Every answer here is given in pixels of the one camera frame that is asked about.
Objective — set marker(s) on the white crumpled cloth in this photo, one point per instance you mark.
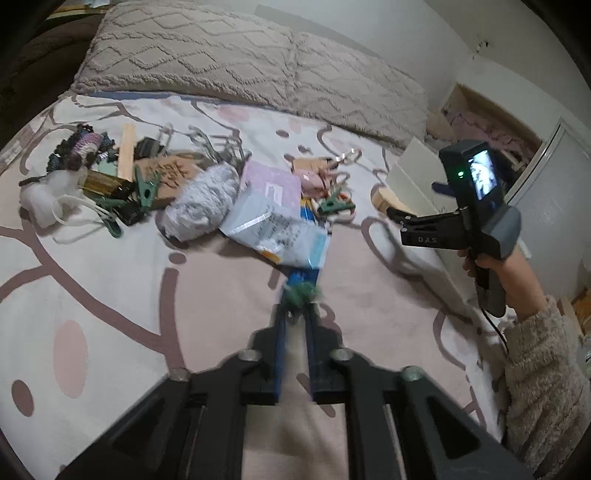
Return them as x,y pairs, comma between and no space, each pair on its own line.
202,204

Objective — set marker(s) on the crochet multicolour pouch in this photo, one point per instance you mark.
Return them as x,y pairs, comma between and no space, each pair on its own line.
84,148

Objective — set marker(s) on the white blue plastic pouch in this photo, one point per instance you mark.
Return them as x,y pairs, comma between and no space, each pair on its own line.
275,232

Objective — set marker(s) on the right beige textured pillow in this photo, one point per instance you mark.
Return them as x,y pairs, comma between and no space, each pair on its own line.
355,91

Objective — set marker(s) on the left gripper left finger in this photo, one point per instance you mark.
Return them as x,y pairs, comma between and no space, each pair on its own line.
190,425

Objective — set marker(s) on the blue lighter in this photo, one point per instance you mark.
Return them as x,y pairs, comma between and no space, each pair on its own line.
302,279

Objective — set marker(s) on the carved wooden plaque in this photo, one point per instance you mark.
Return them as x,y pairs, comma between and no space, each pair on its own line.
171,174

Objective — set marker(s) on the dark brown blanket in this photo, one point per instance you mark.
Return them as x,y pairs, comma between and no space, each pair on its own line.
43,69

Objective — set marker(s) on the pink small gadget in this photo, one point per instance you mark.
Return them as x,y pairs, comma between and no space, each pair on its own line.
313,185

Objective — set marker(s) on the white shoe box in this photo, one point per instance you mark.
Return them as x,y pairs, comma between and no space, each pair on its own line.
411,177

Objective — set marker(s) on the wardrobe with clothes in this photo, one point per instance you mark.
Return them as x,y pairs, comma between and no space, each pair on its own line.
551,187

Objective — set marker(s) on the white fluffy plush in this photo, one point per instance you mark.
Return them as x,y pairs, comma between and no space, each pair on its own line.
52,197

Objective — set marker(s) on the left beige textured pillow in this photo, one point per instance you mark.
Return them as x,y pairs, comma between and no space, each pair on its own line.
185,48

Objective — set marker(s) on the person's right hand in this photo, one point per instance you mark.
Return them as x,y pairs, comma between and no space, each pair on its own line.
524,293

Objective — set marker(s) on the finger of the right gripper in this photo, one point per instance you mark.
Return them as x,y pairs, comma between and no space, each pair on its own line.
441,188
399,214

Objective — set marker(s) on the beige textured pillow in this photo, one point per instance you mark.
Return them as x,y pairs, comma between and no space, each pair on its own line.
355,91
185,48

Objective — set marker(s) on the beige handled scissors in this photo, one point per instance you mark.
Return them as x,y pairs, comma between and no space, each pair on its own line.
326,166

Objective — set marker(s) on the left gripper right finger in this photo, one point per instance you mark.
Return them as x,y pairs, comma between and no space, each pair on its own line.
399,424

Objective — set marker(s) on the oval wooden block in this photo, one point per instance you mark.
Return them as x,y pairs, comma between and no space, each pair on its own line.
384,198

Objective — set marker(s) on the green clothespin on scissors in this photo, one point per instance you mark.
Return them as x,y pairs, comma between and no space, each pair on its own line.
337,202

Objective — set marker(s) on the green clothespin on plaque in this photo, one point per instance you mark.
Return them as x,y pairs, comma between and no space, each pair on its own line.
146,188

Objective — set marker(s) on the beige fuzzy sleeve forearm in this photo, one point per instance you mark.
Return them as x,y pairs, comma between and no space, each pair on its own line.
549,409

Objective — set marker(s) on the green clothespin left pile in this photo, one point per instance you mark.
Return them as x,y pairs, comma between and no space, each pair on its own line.
105,208

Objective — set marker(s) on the gold black box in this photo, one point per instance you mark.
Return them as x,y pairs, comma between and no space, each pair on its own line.
100,184

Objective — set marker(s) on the pink patterned bed sheet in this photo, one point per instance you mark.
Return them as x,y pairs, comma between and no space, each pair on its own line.
90,322

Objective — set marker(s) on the light wooden stick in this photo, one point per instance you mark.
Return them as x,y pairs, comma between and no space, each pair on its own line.
126,152

